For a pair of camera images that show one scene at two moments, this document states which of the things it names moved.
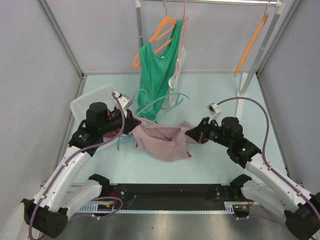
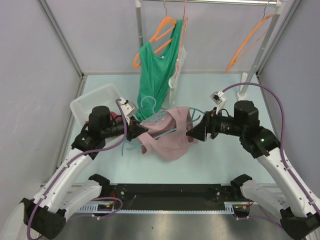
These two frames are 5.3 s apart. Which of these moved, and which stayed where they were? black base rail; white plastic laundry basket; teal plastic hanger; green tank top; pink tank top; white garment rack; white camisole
Moved: pink tank top; teal plastic hanger
Stayed: white camisole; green tank top; white garment rack; white plastic laundry basket; black base rail
